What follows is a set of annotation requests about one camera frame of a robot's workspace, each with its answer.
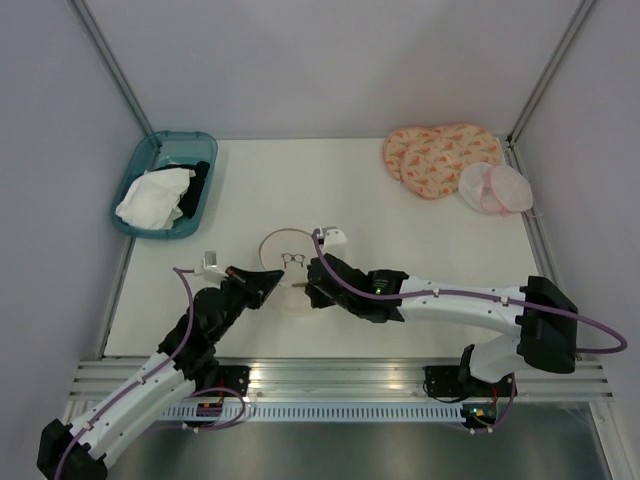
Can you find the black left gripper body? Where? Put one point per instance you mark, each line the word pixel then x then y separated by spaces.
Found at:
pixel 236 291

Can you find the orange floral laundry bag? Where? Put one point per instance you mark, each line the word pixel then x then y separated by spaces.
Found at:
pixel 429 161

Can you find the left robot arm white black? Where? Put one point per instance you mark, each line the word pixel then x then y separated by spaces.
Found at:
pixel 183 364

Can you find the left aluminium frame post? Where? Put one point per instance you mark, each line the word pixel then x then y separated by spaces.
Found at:
pixel 99 42

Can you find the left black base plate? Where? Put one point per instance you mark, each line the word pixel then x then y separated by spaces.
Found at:
pixel 233 377

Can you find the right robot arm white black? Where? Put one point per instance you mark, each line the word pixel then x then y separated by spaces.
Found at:
pixel 493 309

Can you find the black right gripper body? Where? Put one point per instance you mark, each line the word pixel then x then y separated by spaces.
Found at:
pixel 350 305

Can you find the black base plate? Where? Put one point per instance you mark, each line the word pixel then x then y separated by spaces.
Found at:
pixel 448 383
pixel 233 377

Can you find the white slotted cable duct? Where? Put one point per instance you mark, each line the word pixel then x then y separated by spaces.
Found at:
pixel 349 412

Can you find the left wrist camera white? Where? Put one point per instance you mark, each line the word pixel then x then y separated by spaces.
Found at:
pixel 209 265

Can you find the white cloth in bin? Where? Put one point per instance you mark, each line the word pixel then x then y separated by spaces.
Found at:
pixel 151 202

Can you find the black garment in bin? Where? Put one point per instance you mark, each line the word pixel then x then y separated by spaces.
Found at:
pixel 189 201

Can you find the right side aluminium rail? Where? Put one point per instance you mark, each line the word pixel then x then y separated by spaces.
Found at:
pixel 542 250

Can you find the right aluminium frame post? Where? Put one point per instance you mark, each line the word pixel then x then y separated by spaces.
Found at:
pixel 569 37

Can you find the aluminium frame post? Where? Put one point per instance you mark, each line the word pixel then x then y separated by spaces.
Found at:
pixel 99 42
pixel 569 37

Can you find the teal plastic bin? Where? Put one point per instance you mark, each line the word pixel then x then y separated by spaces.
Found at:
pixel 166 150

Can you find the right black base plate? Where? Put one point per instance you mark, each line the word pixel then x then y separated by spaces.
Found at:
pixel 448 383

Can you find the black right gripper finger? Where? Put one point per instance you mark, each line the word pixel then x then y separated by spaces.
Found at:
pixel 322 295
pixel 315 269

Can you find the aluminium front rail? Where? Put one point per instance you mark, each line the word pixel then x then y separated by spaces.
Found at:
pixel 350 379

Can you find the pink trimmed mesh laundry bag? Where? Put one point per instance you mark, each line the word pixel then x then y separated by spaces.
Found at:
pixel 495 189

